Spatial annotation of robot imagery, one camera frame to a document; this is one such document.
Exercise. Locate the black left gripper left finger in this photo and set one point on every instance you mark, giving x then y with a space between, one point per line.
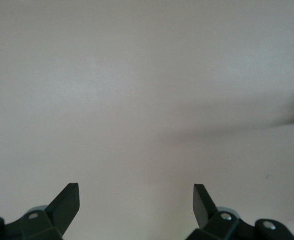
61 212

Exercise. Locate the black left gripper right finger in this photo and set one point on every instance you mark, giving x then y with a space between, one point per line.
204 212

